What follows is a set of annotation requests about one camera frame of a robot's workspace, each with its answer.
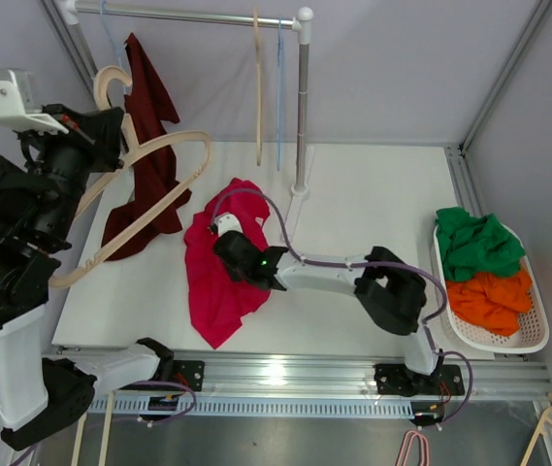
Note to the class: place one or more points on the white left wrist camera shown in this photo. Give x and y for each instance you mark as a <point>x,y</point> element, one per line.
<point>18,108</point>

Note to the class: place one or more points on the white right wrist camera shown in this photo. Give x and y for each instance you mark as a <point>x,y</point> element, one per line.
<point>224,223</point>

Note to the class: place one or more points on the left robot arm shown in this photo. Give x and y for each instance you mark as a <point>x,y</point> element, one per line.
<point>38,202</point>

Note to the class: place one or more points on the beige hanger bottom left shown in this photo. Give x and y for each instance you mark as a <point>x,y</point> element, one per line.
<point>106,430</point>

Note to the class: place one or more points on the white metal clothes rack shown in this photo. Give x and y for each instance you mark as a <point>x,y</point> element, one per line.
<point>300,24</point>

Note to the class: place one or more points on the green t-shirt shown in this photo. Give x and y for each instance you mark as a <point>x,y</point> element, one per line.
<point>470,245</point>

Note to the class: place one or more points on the aluminium mounting rail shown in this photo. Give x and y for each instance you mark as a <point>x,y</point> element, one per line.
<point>308,376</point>

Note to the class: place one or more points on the orange t-shirt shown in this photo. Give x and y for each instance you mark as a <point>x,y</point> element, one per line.
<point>490,302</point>

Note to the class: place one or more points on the slotted cable duct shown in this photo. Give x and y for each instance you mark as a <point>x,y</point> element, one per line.
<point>152,405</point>

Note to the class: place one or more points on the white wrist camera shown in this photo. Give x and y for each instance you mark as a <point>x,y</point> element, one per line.
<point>224,223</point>
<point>18,108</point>

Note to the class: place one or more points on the blue hanger of maroon shirt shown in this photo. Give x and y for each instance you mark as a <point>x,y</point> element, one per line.
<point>118,51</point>

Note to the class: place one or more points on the white laundry basket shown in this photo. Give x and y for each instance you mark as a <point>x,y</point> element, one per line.
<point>531,337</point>

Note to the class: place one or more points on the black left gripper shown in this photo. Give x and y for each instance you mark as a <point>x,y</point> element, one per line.
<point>98,131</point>

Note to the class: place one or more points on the beige hanger of green shirt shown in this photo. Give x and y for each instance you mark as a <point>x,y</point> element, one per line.
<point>259,85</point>

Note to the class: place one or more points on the pink t-shirt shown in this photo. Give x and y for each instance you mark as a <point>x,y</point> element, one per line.
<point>216,304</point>

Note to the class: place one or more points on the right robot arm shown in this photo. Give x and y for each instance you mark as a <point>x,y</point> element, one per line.
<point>392,293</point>

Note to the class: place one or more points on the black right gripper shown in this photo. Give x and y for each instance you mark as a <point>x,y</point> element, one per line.
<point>234,276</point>

